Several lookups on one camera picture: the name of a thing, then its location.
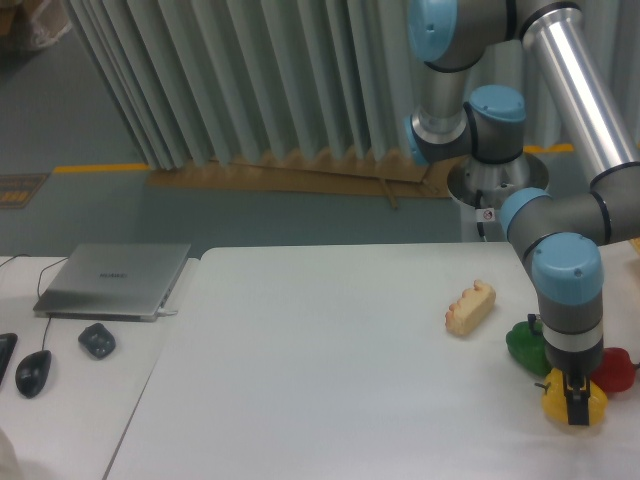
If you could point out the pale green pleated curtain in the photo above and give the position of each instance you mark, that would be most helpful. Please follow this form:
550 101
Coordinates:
295 84

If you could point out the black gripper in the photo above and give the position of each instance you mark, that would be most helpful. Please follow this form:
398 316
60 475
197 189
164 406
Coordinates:
576 387

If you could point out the black computer mouse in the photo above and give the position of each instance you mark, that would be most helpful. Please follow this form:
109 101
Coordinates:
32 373

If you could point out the dark grey earbud case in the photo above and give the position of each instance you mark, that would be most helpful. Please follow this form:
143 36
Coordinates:
97 341

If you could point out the silver closed laptop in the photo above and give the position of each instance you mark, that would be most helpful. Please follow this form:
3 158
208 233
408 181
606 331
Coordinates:
114 281

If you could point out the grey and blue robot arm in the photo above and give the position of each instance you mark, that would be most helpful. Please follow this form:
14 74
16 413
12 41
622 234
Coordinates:
557 241

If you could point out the clear plastic bag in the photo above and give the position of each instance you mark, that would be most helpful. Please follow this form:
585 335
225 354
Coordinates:
30 26

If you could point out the green bell pepper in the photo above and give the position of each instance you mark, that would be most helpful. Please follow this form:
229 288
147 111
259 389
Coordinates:
526 346

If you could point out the flat brown cardboard sheet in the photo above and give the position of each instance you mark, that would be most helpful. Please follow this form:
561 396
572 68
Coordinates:
394 177

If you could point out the black keyboard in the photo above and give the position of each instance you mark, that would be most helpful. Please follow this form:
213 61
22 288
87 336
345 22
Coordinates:
8 343

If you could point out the orange floor sign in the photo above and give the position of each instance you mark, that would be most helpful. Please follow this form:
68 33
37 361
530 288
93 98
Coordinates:
18 189

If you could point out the beige toy cake slice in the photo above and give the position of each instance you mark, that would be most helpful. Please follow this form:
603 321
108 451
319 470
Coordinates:
472 307

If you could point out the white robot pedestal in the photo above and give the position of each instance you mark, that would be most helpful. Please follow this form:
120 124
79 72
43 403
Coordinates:
480 190

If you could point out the white laptop charger plug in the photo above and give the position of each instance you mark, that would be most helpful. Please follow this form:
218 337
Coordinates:
166 313

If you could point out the red bell pepper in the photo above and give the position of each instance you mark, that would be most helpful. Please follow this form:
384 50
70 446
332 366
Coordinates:
616 372

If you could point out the striped cream sleeve forearm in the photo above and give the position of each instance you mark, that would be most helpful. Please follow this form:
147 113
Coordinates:
9 466

